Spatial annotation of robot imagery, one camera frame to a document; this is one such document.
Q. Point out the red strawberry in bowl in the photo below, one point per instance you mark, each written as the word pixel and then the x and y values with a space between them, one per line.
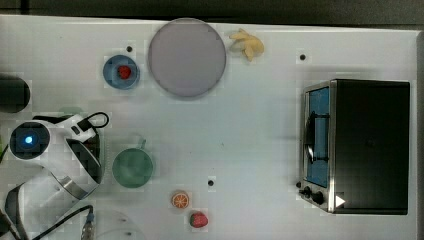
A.
pixel 124 72

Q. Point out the green cup with handle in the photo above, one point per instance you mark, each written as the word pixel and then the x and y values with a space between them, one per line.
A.
pixel 133 167

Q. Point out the green strainer basket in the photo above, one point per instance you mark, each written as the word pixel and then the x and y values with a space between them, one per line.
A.
pixel 71 110

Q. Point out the grey round plate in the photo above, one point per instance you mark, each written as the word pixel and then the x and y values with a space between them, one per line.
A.
pixel 187 57

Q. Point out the red strawberry toy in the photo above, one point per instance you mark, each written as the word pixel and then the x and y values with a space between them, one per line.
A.
pixel 198 220

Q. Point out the silver toaster oven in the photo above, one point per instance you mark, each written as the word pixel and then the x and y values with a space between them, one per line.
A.
pixel 355 146

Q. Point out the black frying pan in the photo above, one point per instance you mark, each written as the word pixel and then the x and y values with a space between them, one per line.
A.
pixel 14 94

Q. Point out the orange slice toy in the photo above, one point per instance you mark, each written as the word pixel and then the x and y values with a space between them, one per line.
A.
pixel 180 200

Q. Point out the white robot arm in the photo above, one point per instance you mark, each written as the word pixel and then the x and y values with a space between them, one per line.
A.
pixel 67 151

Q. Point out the blue bowl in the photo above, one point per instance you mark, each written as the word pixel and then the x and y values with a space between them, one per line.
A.
pixel 111 75

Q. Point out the peeled banana toy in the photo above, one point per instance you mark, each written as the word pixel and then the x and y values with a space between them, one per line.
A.
pixel 250 45

